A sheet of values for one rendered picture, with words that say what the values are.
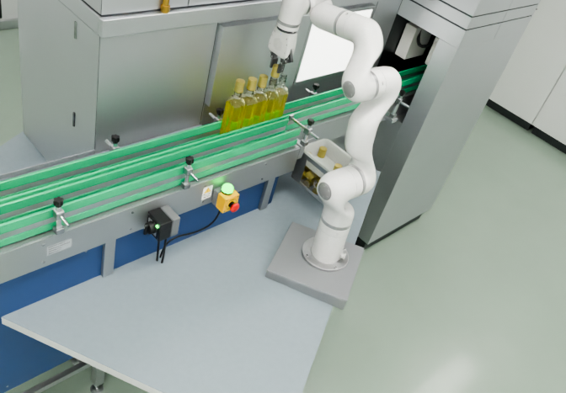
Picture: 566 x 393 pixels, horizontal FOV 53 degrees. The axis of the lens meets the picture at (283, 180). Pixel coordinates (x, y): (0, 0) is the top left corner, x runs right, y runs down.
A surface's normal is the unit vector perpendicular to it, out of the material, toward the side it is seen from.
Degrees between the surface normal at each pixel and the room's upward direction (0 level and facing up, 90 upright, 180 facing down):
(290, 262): 3
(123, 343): 0
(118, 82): 90
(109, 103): 90
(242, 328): 0
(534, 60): 90
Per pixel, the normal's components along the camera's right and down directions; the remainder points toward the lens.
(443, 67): -0.71, 0.29
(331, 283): 0.18, -0.79
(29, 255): 0.66, 0.58
